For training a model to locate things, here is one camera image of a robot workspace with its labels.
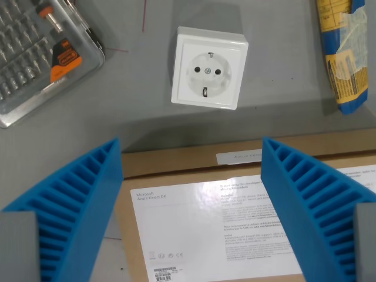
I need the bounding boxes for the clear screwdriver bit set case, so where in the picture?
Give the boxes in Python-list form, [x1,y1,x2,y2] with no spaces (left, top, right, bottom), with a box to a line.
[0,0,106,129]

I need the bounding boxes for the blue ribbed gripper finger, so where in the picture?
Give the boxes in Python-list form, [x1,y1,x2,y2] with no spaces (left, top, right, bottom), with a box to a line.
[260,136,376,282]
[0,136,124,282]

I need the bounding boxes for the orange silver bit extension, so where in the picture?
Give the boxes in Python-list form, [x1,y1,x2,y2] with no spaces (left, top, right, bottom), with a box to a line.
[35,1,65,33]

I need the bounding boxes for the blue yellow taped package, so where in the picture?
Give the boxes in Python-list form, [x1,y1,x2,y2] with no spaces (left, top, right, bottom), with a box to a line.
[316,0,369,116]

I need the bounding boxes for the brown cardboard Kinect box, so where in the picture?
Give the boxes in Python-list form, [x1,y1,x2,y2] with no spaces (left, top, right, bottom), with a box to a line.
[115,135,376,282]

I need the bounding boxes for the white wall socket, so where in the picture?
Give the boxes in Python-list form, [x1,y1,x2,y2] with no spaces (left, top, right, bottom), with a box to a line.
[170,26,249,111]

